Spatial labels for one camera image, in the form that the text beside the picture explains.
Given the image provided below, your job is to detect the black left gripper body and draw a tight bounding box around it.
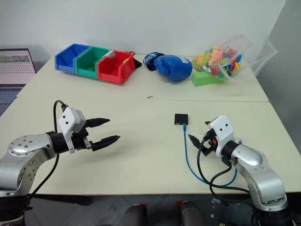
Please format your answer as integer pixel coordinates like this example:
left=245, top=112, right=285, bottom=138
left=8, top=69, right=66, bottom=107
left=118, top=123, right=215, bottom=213
left=71, top=128, right=94, bottom=151

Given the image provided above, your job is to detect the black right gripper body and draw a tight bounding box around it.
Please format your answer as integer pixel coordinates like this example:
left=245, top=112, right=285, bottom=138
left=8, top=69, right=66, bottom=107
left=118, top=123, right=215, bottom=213
left=199, top=128, right=218, bottom=156

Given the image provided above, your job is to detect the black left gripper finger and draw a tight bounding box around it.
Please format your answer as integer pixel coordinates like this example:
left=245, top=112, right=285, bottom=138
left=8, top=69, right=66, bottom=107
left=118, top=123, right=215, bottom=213
left=91, top=135, right=121, bottom=152
left=84, top=117, right=111, bottom=129

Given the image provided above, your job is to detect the small black adapter box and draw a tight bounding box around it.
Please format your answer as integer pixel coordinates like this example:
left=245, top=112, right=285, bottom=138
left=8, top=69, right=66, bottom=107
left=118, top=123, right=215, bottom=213
left=174, top=113, right=189, bottom=126

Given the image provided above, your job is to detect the green wedge block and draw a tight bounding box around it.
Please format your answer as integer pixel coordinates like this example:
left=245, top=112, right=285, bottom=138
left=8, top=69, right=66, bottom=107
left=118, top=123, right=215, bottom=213
left=191, top=71, right=224, bottom=88

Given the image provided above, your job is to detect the red plastic storage bin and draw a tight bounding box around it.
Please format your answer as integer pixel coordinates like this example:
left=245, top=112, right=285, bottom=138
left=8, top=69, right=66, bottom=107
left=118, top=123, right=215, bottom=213
left=96, top=49, right=136, bottom=86

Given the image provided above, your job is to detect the green plastic storage bin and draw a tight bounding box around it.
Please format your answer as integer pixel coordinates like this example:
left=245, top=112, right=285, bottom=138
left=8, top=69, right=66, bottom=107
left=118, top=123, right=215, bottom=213
left=74, top=46, right=111, bottom=79

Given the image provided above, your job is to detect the clear bag of colourful blocks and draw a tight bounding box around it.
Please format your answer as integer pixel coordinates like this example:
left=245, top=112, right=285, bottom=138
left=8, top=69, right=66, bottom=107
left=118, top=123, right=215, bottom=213
left=191, top=33, right=279, bottom=83

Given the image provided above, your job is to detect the blue boxing glove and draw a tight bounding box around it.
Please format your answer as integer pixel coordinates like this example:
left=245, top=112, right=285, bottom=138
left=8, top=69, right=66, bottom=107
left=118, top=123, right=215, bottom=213
left=143, top=52, right=194, bottom=83

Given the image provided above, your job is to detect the small clear plastic packet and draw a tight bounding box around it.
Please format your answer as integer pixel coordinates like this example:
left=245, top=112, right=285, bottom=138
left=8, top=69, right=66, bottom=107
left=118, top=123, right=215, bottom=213
left=103, top=49, right=118, bottom=60

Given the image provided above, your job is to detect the blue plastic storage bin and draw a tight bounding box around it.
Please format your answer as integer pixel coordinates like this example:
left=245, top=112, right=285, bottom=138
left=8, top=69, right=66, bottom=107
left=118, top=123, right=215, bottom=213
left=54, top=43, right=93, bottom=76

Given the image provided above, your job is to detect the dark rounded shape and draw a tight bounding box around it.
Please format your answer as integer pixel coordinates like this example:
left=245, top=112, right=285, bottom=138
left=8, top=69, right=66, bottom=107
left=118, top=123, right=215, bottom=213
left=179, top=201, right=208, bottom=226
left=122, top=203, right=149, bottom=226

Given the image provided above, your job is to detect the open laptop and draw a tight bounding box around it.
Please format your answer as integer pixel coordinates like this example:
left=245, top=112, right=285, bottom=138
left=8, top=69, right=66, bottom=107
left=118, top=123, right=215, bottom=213
left=0, top=48, right=38, bottom=116

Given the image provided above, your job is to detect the blue cable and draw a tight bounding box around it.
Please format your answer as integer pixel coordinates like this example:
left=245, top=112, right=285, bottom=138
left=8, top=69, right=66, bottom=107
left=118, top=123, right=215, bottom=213
left=182, top=122, right=239, bottom=188

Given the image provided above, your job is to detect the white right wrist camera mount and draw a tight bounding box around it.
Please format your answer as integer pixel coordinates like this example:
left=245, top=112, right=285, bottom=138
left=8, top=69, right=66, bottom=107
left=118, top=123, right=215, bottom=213
left=209, top=115, right=236, bottom=158

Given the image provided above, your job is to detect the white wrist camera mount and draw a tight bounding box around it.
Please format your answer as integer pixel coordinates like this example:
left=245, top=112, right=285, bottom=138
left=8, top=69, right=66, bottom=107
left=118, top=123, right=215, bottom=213
left=58, top=107, right=86, bottom=155
left=209, top=115, right=236, bottom=158

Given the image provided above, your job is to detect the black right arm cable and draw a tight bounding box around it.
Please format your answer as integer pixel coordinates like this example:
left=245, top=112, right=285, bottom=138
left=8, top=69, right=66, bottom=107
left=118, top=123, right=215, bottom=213
left=197, top=138, right=257, bottom=208

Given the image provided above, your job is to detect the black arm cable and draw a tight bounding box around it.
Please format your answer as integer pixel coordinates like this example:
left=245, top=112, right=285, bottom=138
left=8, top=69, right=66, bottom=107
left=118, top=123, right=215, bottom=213
left=29, top=99, right=69, bottom=197
left=197, top=138, right=257, bottom=208

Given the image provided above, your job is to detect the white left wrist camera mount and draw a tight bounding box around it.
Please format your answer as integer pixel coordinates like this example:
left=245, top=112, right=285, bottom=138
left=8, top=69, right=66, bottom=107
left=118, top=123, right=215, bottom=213
left=58, top=107, right=86, bottom=155

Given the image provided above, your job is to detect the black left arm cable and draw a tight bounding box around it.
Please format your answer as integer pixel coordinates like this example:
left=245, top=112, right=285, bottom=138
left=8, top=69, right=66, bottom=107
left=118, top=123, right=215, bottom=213
left=29, top=99, right=69, bottom=197

